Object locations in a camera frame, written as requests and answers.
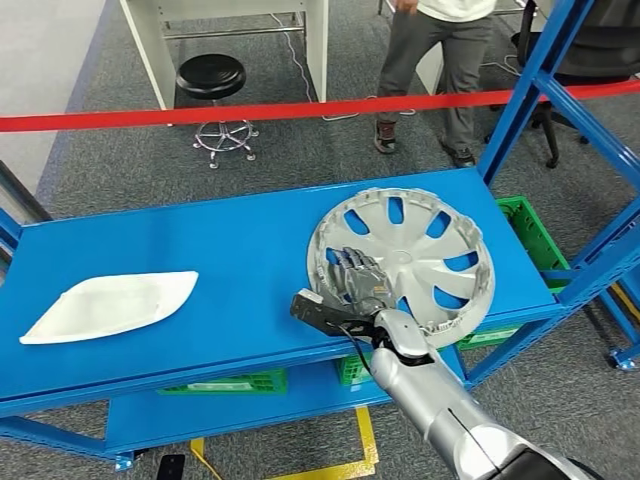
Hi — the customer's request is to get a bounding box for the white desk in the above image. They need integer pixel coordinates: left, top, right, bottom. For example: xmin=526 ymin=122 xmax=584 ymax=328
xmin=414 ymin=40 xmax=445 ymax=96
xmin=118 ymin=0 xmax=330 ymax=112

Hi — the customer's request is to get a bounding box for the white curved plastic part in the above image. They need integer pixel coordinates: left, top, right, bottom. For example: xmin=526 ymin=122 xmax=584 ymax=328
xmin=19 ymin=270 xmax=200 ymax=346

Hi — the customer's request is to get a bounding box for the red barrier tape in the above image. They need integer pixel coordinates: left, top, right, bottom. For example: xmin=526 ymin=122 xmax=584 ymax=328
xmin=0 ymin=78 xmax=640 ymax=134

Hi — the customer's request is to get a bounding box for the person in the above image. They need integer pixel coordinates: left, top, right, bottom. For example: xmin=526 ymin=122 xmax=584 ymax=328
xmin=373 ymin=0 xmax=499 ymax=169

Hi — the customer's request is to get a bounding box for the white floor cable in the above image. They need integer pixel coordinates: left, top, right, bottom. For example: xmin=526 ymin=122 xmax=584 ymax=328
xmin=269 ymin=11 xmax=417 ymax=124

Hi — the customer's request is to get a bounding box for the green plastic crate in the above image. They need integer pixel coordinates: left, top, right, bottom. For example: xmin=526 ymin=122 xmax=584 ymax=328
xmin=156 ymin=368 xmax=289 ymax=398
xmin=336 ymin=352 xmax=375 ymax=388
xmin=456 ymin=195 xmax=572 ymax=352

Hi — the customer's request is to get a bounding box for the grey plastic wheel hubcap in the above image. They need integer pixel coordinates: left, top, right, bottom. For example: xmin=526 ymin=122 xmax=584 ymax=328
xmin=306 ymin=187 xmax=497 ymax=350

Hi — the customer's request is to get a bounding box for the black office chair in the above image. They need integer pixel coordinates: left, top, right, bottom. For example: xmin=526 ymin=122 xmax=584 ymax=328
xmin=485 ymin=0 xmax=640 ymax=170

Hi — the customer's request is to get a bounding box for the black round stool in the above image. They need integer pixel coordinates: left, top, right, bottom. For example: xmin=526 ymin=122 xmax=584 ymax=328
xmin=176 ymin=53 xmax=260 ymax=171

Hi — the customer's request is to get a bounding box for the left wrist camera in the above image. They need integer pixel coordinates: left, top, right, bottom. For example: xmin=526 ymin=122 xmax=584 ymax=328
xmin=155 ymin=453 xmax=186 ymax=480

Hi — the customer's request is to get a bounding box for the yellow floor tape strip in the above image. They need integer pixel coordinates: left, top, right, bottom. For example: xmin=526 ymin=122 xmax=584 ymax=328
xmin=611 ymin=283 xmax=640 ymax=326

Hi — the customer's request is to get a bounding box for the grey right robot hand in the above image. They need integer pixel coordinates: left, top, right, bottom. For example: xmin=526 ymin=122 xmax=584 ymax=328
xmin=327 ymin=246 xmax=397 ymax=321

